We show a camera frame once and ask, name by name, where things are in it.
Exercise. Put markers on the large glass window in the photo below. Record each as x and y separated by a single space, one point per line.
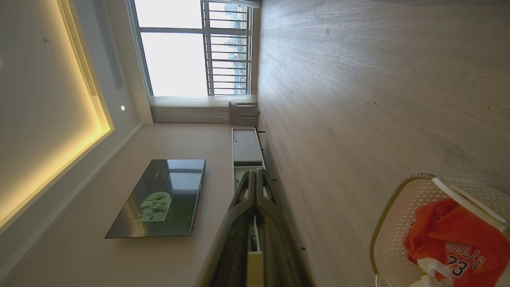
171 59

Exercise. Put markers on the white television cabinet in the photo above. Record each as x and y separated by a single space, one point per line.
246 147

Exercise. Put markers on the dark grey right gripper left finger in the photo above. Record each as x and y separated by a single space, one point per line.
233 239

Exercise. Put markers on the red Bulls basketball jersey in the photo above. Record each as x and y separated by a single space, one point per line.
450 231

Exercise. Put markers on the black flat screen television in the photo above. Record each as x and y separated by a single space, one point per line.
163 199

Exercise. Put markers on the white pleated curtain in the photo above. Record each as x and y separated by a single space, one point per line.
187 111

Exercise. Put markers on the grey window safety railing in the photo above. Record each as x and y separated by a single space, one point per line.
229 52

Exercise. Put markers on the beige perforated laundry basket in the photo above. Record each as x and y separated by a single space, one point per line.
394 223

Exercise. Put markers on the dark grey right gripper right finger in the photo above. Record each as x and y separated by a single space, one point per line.
279 247

